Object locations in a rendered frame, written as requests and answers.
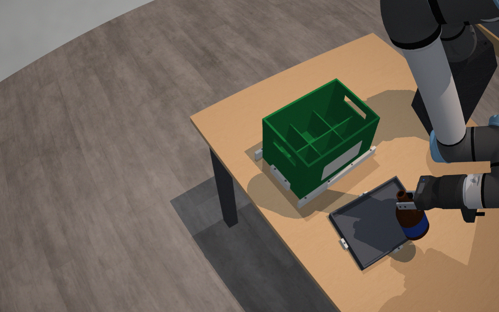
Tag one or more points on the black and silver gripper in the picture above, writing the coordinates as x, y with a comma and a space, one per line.
447, 192

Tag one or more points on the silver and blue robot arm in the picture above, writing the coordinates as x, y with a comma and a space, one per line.
430, 34

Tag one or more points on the brown bottle with blue label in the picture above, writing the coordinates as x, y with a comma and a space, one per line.
414, 223

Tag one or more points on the green plastic bottle crate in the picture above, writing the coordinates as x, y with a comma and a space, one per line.
316, 136

